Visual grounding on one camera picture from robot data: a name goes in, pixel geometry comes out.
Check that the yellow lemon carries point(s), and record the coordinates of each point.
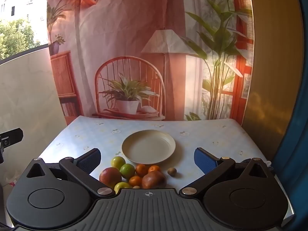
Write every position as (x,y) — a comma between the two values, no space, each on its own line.
(121,186)

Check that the blue curtain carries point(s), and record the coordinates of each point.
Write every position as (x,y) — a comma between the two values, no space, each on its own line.
(298,101)

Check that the small brown kiwi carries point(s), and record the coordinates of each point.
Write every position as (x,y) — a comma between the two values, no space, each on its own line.
(172,172)

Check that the ochre panel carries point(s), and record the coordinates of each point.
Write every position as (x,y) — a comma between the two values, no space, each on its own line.
(272,77)

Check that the printed room scene backdrop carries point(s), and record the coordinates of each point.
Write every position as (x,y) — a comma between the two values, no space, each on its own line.
(108,41)

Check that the brownish red apple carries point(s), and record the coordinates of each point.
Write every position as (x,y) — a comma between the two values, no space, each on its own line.
(154,180)

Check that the green lime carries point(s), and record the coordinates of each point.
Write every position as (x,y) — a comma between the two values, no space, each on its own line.
(127,170)

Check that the green tree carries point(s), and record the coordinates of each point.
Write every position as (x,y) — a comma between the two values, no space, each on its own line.
(16,38)

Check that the orange tangerine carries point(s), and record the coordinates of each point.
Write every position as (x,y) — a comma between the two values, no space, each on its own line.
(154,168)
(135,181)
(141,170)

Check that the white building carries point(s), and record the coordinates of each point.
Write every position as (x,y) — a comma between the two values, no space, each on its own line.
(21,0)

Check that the large red apple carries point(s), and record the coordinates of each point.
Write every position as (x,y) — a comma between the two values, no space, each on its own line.
(110,176)

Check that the yellow-green apple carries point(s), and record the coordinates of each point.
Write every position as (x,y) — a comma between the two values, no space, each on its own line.
(118,162)

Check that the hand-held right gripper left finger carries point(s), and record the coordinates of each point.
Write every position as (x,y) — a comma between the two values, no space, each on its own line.
(90,160)

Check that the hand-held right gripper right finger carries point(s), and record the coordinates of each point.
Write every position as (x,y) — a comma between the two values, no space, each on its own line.
(204,161)

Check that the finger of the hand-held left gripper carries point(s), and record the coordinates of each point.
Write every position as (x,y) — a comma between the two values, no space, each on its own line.
(12,136)

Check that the small tan round fruit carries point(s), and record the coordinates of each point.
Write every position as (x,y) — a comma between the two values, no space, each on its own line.
(136,187)

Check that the cream round plate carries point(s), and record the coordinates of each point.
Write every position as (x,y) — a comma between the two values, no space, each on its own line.
(148,146)

